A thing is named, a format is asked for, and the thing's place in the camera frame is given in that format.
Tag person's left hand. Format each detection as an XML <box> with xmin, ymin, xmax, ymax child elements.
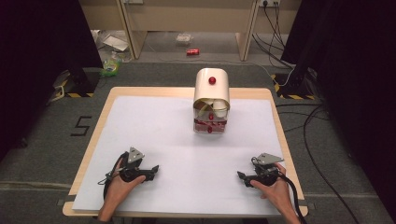
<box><xmin>104</xmin><ymin>161</ymin><xmax>147</xmax><ymax>208</ymax></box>

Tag black cables from outlet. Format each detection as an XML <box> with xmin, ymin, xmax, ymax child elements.
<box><xmin>251</xmin><ymin>2</ymin><xmax>296</xmax><ymax>70</ymax></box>

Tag black curtain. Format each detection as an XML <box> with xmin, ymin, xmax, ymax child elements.
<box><xmin>280</xmin><ymin>0</ymin><xmax>396</xmax><ymax>216</ymax></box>
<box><xmin>0</xmin><ymin>0</ymin><xmax>105</xmax><ymax>162</ymax></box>

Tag clear plastic bag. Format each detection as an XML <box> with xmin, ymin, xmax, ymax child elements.
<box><xmin>175</xmin><ymin>33</ymin><xmax>194</xmax><ymax>48</ymax></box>

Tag white paper cup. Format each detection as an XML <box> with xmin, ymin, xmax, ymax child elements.
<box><xmin>212</xmin><ymin>99</ymin><xmax>229</xmax><ymax>119</ymax></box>

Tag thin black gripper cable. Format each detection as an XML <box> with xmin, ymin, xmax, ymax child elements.
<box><xmin>97</xmin><ymin>151</ymin><xmax>129</xmax><ymax>200</ymax></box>

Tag beige wooden desk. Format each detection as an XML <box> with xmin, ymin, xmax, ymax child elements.
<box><xmin>78</xmin><ymin>0</ymin><xmax>303</xmax><ymax>63</ymax></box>

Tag white storage cabinet red knob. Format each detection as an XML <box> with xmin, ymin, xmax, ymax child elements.
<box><xmin>192</xmin><ymin>67</ymin><xmax>232</xmax><ymax>135</ymax></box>

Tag person's right hand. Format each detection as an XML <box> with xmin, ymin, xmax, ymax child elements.
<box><xmin>250</xmin><ymin>162</ymin><xmax>295</xmax><ymax>213</ymax></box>

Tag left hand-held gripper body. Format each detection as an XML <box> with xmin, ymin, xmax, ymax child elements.
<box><xmin>120</xmin><ymin>147</ymin><xmax>148</xmax><ymax>183</ymax></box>

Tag green packet on floor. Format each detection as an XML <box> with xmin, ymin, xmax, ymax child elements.
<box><xmin>99</xmin><ymin>50</ymin><xmax>123</xmax><ymax>78</ymax></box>

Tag black floor cables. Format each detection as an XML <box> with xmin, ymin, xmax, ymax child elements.
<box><xmin>275</xmin><ymin>102</ymin><xmax>363</xmax><ymax>224</ymax></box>

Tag white table mat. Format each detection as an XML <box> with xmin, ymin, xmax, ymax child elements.
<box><xmin>72</xmin><ymin>95</ymin><xmax>297</xmax><ymax>217</ymax></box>

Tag row of red stick sachets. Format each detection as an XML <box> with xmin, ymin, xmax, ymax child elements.
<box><xmin>195</xmin><ymin>119</ymin><xmax>227</xmax><ymax>133</ymax></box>

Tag tipped brown-lined paper cup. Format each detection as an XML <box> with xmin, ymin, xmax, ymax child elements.
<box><xmin>193</xmin><ymin>98</ymin><xmax>215</xmax><ymax>119</ymax></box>

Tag thick black gripper cable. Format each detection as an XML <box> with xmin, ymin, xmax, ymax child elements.
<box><xmin>278</xmin><ymin>172</ymin><xmax>308</xmax><ymax>224</ymax></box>

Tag pile of white packaging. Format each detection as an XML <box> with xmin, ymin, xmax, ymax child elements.
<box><xmin>91</xmin><ymin>29</ymin><xmax>131</xmax><ymax>53</ymax></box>

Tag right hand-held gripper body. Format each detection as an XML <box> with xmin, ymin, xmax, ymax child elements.
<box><xmin>251</xmin><ymin>152</ymin><xmax>285</xmax><ymax>188</ymax></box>

